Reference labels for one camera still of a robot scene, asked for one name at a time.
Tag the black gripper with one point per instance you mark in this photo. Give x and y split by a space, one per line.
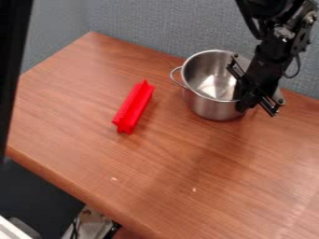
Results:
256 85

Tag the stainless steel pot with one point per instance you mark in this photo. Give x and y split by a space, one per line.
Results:
208 84

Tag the red block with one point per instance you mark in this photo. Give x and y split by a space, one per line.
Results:
132 107

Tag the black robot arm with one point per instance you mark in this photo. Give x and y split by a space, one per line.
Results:
280 24

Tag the white object at corner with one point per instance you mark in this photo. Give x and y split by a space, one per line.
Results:
13 229

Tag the black vertical foreground bar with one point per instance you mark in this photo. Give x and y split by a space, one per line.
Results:
14 15

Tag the white table leg frame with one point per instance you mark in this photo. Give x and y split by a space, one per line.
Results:
90 225

